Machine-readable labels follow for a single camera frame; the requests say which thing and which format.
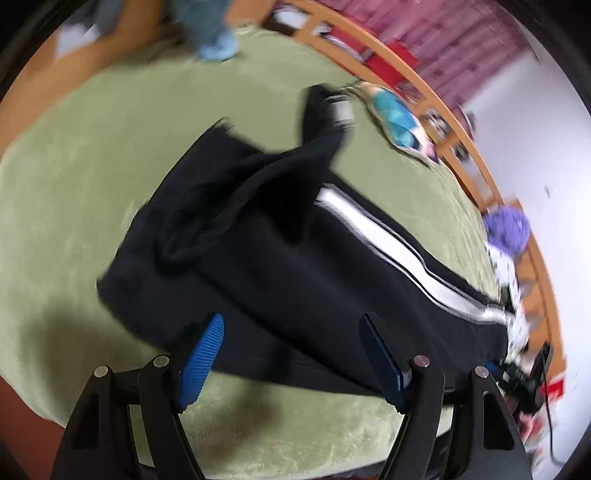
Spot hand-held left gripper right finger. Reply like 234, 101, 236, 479
359, 312, 536, 480

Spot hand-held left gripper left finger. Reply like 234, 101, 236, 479
51, 313, 225, 480

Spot black pants with white stripe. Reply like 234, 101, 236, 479
97, 84, 518, 398

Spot white spotted cloth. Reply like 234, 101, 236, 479
485, 244, 532, 361

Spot purple plush toy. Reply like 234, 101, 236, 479
482, 205, 531, 257

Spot green blanket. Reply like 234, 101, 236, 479
0, 23, 504, 476

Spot colourful blue patterned cloth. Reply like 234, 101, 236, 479
355, 80, 441, 167

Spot red curtain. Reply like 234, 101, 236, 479
318, 0, 541, 107

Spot black cable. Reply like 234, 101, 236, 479
540, 360, 565, 462

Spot wooden bed frame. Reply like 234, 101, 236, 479
263, 0, 568, 370

